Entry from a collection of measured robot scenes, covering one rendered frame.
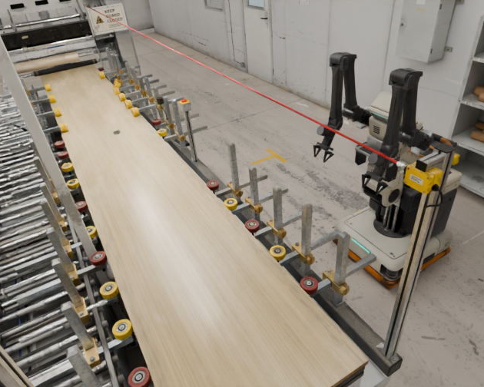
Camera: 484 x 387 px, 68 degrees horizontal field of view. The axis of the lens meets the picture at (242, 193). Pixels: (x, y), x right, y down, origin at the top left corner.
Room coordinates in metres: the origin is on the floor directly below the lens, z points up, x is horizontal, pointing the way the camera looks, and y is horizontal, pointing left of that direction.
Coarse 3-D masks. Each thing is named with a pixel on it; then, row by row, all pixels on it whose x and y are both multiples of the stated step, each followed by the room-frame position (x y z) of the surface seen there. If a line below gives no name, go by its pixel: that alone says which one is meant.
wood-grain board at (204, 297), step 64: (128, 128) 3.00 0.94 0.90; (128, 192) 1.98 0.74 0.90; (192, 192) 1.90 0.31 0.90; (128, 256) 1.37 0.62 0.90; (192, 256) 1.32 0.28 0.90; (256, 256) 1.28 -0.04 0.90; (192, 320) 0.95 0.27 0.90; (256, 320) 0.91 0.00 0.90; (320, 320) 0.88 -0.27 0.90; (192, 384) 0.68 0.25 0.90; (256, 384) 0.65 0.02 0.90; (320, 384) 0.63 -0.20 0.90
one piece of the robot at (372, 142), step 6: (372, 138) 2.00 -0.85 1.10; (366, 144) 2.03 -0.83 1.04; (372, 144) 1.99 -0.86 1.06; (378, 144) 1.95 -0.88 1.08; (360, 150) 1.96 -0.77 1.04; (366, 150) 1.95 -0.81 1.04; (378, 150) 1.94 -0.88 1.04; (360, 156) 2.04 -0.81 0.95; (360, 162) 2.04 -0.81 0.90; (390, 162) 1.80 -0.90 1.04; (390, 168) 1.80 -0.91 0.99; (396, 168) 1.83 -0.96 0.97; (390, 174) 1.81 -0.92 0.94; (390, 180) 1.81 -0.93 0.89
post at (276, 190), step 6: (276, 186) 1.56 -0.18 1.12; (276, 192) 1.53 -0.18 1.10; (276, 198) 1.53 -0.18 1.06; (276, 204) 1.53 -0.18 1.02; (276, 210) 1.54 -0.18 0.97; (276, 216) 1.54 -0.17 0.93; (282, 216) 1.54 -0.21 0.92; (276, 222) 1.54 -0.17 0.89; (282, 222) 1.54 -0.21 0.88; (276, 228) 1.54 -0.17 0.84; (276, 240) 1.55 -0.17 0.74; (282, 240) 1.54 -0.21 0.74
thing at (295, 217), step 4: (300, 212) 1.68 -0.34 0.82; (312, 212) 1.69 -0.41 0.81; (292, 216) 1.65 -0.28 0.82; (296, 216) 1.65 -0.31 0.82; (300, 216) 1.65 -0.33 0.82; (284, 220) 1.62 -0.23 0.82; (288, 220) 1.61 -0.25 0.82; (292, 220) 1.63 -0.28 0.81; (296, 220) 1.64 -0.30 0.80; (284, 224) 1.60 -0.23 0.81; (288, 224) 1.61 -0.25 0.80; (264, 228) 1.57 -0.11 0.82; (268, 228) 1.57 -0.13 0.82; (272, 228) 1.56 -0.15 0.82; (260, 232) 1.54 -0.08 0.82; (264, 232) 1.54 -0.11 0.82; (268, 232) 1.55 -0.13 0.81; (272, 232) 1.56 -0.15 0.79; (256, 236) 1.51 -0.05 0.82; (260, 236) 1.53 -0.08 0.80
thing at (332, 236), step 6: (330, 234) 1.46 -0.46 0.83; (336, 234) 1.45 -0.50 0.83; (318, 240) 1.42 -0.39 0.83; (324, 240) 1.41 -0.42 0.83; (330, 240) 1.43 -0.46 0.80; (312, 246) 1.38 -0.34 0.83; (318, 246) 1.40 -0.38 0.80; (294, 252) 1.35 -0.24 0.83; (288, 258) 1.31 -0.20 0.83; (294, 258) 1.33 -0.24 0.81; (282, 264) 1.29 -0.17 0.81
